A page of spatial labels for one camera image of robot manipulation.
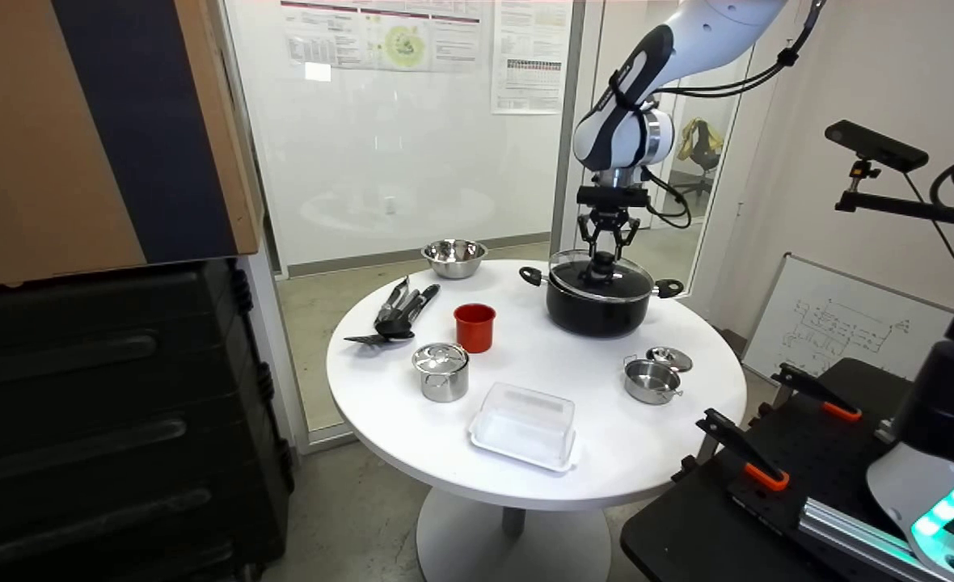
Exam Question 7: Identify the black orange clamp rear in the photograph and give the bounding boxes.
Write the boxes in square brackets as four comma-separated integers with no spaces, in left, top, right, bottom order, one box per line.
[774,362,863,424]

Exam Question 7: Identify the clear plastic container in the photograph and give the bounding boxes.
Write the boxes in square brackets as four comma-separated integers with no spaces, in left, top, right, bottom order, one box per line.
[464,386,574,472]

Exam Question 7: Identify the whiteboard leaning on wall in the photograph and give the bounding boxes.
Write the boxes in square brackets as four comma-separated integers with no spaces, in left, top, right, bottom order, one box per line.
[742,251,950,380]

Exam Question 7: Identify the black kitchen utensils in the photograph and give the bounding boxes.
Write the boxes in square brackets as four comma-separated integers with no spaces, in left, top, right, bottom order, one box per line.
[360,278,439,346]

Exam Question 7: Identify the steel mixing bowl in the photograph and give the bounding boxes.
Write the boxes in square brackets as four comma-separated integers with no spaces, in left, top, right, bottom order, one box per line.
[419,241,489,283]

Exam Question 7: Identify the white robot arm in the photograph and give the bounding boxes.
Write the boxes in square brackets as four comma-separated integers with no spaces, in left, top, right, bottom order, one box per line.
[573,0,826,261]

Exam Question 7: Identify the glass pot lid black knob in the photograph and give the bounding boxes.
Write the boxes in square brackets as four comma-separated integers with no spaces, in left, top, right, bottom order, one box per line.
[553,251,654,300]

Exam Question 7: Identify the black camera on stand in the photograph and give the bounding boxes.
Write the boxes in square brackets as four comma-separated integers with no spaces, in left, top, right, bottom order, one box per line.
[825,121,954,223]

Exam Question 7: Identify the black orange clamp front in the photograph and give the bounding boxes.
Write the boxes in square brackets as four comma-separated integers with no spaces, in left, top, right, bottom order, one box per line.
[696,409,793,496]

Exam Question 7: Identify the black drawer cabinet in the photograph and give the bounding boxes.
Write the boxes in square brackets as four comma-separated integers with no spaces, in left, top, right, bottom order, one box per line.
[0,261,292,582]

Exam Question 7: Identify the steel cup with lid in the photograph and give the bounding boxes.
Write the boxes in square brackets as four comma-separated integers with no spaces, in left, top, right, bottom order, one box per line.
[409,342,469,406]

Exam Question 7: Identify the small steel lid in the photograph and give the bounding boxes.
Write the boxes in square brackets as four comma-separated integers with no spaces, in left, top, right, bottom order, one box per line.
[646,346,691,373]

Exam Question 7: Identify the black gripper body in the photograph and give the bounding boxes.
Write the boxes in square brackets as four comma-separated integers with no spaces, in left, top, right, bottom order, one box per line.
[574,186,650,235]

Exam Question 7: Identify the round white table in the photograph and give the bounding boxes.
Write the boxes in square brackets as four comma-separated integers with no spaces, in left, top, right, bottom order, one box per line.
[327,259,746,582]

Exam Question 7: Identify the wall posters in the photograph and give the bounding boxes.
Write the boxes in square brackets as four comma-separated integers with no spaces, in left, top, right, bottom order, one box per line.
[281,0,569,112]

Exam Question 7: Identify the black orange clamp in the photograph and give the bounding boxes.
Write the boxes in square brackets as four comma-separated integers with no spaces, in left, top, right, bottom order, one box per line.
[774,362,863,424]
[696,409,793,496]

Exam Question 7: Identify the small steel pot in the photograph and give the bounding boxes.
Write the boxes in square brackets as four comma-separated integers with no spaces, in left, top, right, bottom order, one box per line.
[625,358,680,406]

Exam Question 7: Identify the red plastic cup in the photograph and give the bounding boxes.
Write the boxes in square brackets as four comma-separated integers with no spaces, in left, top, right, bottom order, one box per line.
[451,304,494,352]

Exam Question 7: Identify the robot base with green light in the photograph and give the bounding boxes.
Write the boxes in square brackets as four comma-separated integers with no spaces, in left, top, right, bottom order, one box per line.
[867,322,954,582]

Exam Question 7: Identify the black cooking pot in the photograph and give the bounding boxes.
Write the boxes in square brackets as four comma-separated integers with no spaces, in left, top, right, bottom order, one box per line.
[517,265,685,339]

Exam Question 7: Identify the black side table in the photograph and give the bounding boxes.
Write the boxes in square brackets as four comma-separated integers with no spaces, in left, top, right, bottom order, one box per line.
[620,362,942,582]

